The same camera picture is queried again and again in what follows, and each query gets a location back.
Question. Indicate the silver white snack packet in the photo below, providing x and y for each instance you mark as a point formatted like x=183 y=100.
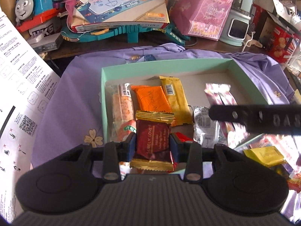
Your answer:
x=207 y=132

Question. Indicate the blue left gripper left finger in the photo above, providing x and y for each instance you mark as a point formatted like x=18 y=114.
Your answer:
x=127 y=148

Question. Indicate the blue Thomas toy train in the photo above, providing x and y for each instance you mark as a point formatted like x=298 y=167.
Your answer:
x=31 y=13

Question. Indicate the red cookie tin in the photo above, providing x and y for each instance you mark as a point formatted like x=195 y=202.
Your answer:
x=279 y=41

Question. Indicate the pink gift bag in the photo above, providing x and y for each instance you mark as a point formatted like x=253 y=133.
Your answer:
x=201 y=18

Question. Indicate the yellow gold long snack bag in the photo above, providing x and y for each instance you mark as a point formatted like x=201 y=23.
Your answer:
x=268 y=156

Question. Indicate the dark red Surely Love packet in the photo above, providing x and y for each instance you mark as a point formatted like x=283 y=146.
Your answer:
x=152 y=150

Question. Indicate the clear orange cracker packet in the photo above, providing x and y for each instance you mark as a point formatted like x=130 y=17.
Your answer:
x=122 y=108

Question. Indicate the pink white patterned packet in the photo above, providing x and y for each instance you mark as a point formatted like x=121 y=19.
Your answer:
x=223 y=112

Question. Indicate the orange Winsun snack packet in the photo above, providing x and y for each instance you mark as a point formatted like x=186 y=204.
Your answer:
x=151 y=98

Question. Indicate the purple floral cloth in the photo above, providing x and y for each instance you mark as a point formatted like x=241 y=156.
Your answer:
x=75 y=109

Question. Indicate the teal toy track bridge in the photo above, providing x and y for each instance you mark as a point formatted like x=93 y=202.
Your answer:
x=102 y=31

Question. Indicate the mint green small appliance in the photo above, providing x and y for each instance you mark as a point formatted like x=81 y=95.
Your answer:
x=237 y=23

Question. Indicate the drawing mat toy box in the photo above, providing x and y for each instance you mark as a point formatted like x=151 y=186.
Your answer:
x=90 y=15

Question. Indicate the red double-happiness candy packet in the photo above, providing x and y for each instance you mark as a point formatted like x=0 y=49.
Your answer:
x=183 y=137

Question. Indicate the orange red long snack packet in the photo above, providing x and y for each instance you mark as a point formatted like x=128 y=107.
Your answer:
x=121 y=132

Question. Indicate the white printed instruction sheet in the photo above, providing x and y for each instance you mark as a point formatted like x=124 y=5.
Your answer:
x=27 y=85

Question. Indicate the mint green cardboard box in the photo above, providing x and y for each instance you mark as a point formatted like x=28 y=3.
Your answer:
x=194 y=75

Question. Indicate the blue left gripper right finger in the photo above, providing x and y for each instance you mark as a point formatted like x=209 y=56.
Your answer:
x=175 y=149

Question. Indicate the yellow barcode snack bar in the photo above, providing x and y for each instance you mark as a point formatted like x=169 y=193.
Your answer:
x=177 y=100

